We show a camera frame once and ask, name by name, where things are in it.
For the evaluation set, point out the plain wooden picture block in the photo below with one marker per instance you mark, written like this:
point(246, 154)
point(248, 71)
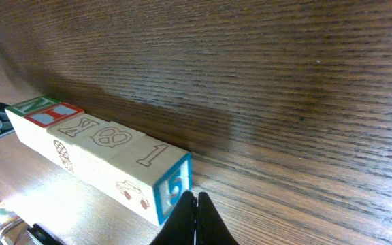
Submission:
point(77, 134)

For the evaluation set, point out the wooden block blue corner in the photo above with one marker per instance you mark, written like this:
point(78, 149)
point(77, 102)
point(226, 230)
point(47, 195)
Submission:
point(152, 177)

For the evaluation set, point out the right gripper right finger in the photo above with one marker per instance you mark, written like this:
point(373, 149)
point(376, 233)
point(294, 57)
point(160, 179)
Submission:
point(210, 228)

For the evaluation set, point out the wooden block green side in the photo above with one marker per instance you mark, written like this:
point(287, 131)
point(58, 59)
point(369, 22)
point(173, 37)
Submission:
point(62, 113)

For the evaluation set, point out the wooden block red side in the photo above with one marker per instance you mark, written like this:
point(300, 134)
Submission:
point(30, 125)

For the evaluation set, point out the wooden block red corner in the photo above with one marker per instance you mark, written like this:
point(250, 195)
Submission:
point(112, 149)

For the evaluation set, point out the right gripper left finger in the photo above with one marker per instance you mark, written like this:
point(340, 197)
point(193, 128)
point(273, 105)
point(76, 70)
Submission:
point(179, 229)

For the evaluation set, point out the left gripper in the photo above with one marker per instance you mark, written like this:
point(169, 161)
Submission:
point(19, 232)

